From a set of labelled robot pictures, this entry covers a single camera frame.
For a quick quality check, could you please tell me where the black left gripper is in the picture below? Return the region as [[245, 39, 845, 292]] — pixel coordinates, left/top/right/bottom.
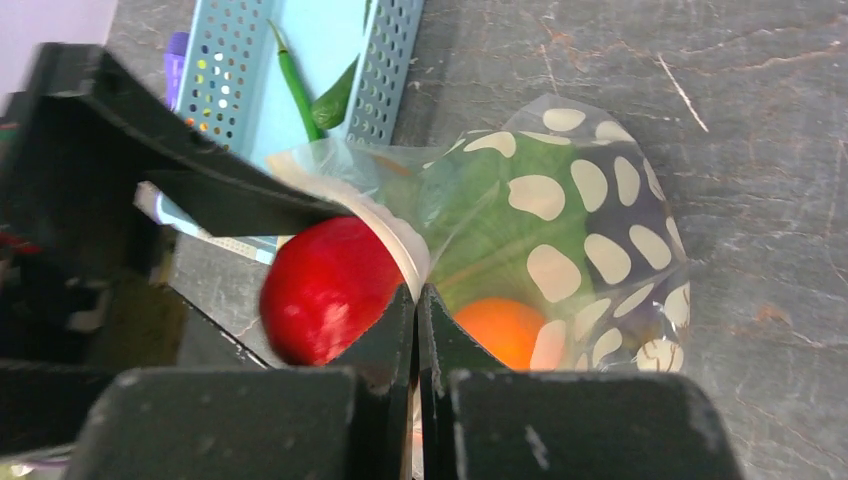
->
[[1, 42, 347, 458]]

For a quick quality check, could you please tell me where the green toy bean pod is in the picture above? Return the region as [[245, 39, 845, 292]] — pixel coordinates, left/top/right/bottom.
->
[[267, 19, 324, 142]]

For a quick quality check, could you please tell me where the orange toy fruit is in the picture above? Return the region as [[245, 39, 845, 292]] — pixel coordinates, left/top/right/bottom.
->
[[453, 297, 547, 370]]

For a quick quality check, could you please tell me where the red toy apple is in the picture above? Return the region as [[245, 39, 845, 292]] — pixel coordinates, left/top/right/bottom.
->
[[258, 217, 403, 366]]

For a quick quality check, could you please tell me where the clear dotted zip top bag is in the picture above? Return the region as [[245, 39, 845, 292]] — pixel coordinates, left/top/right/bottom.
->
[[266, 95, 690, 372]]

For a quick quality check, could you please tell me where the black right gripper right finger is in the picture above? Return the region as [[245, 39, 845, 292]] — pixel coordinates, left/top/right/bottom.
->
[[416, 285, 743, 479]]

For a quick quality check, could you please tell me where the light blue plastic basket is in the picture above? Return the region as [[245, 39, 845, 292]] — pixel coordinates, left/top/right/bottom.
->
[[171, 0, 429, 273]]

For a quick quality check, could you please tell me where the purple plastic cylinder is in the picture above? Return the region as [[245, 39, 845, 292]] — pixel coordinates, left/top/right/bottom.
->
[[163, 31, 190, 110]]

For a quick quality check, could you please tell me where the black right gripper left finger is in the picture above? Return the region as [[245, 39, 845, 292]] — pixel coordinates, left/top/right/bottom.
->
[[66, 287, 415, 479]]

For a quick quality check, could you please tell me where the green toy cucumber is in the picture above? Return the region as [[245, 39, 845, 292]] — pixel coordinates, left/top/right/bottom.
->
[[311, 57, 359, 130]]

